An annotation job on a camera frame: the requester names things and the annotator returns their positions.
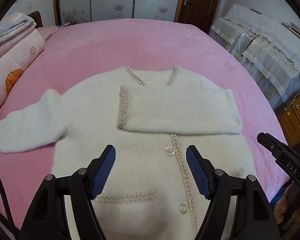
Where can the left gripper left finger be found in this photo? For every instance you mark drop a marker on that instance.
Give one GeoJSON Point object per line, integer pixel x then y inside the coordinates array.
{"type": "Point", "coordinates": [46, 217]}

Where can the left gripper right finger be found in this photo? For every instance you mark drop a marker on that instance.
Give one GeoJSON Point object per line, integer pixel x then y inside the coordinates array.
{"type": "Point", "coordinates": [253, 219]}

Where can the cream fuzzy cardigan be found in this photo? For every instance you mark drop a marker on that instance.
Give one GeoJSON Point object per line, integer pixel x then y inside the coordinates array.
{"type": "Point", "coordinates": [150, 118]}

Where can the right hand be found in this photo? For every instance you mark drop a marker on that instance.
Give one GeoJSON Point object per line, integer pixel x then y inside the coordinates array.
{"type": "Point", "coordinates": [282, 205]}

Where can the wooden drawer cabinet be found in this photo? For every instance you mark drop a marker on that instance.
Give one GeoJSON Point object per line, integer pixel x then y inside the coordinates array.
{"type": "Point", "coordinates": [290, 122]}

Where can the books stack on cover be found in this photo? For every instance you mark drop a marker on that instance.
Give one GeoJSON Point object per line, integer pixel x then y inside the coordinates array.
{"type": "Point", "coordinates": [293, 28]}

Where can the pink cartoon folded quilt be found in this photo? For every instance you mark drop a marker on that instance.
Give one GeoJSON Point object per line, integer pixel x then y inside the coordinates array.
{"type": "Point", "coordinates": [16, 60]}

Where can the pink bed sheet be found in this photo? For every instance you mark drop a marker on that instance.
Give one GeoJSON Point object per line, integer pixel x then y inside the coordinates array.
{"type": "Point", "coordinates": [77, 52]}

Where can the dark wooden door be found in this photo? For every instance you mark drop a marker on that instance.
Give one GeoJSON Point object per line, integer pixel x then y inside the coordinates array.
{"type": "Point", "coordinates": [199, 13]}

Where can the pastel floral folded blanket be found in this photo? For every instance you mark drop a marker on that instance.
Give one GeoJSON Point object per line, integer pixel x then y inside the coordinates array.
{"type": "Point", "coordinates": [13, 28]}

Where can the dark wooden headboard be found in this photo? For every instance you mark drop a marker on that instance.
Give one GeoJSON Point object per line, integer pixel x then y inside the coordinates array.
{"type": "Point", "coordinates": [36, 16]}

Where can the floral sliding wardrobe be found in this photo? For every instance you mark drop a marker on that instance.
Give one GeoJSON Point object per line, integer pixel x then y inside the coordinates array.
{"type": "Point", "coordinates": [82, 11]}

